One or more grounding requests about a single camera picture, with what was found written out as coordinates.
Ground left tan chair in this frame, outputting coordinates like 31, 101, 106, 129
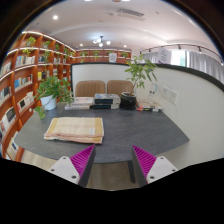
75, 80, 105, 97

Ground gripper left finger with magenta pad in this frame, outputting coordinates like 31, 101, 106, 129
48, 145, 96, 187

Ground tan chair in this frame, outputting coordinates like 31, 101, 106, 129
75, 80, 105, 97
107, 80, 133, 96

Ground tall plant in black pot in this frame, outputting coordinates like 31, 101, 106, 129
120, 54, 156, 109

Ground folded beige yellow towel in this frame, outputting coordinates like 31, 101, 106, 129
44, 117, 104, 144

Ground green plant in white pot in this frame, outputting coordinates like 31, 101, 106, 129
34, 76, 74, 119

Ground white book stack left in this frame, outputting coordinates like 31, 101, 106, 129
65, 97, 93, 110

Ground dark book stack centre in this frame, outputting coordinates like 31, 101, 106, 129
93, 93, 121, 109

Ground white curtains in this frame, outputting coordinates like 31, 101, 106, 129
144, 50, 224, 84

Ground ceiling chandelier lamp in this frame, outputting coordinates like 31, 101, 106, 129
93, 36, 111, 47

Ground white hanging sign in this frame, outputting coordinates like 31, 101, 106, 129
158, 47, 171, 64

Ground book stack right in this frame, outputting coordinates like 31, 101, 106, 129
136, 100, 163, 112

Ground right tan chair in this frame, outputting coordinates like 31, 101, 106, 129
107, 80, 133, 96

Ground orange wooden bookshelf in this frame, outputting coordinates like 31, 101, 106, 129
0, 31, 131, 161

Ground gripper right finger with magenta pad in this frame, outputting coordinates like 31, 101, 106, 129
132, 145, 177, 187

